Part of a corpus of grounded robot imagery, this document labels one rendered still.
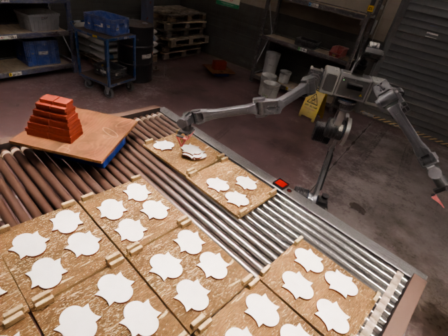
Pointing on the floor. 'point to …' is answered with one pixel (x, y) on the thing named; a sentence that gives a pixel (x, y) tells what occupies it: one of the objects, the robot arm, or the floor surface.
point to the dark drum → (144, 69)
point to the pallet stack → (178, 31)
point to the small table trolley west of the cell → (105, 60)
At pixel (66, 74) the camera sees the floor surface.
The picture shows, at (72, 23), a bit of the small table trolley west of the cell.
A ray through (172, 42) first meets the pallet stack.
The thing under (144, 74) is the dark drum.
